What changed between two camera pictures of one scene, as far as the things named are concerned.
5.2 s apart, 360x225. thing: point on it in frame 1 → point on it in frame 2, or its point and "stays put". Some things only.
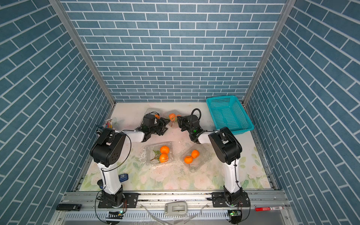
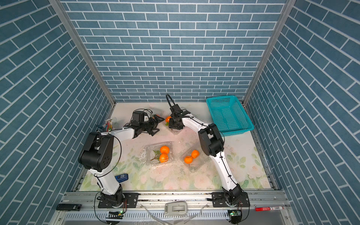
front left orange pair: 162,155 stays put
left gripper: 162,124 → 151,131
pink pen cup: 108,123 stays put
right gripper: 183,122 → 171,124
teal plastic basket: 227,111 stays put
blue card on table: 123,177 stays put
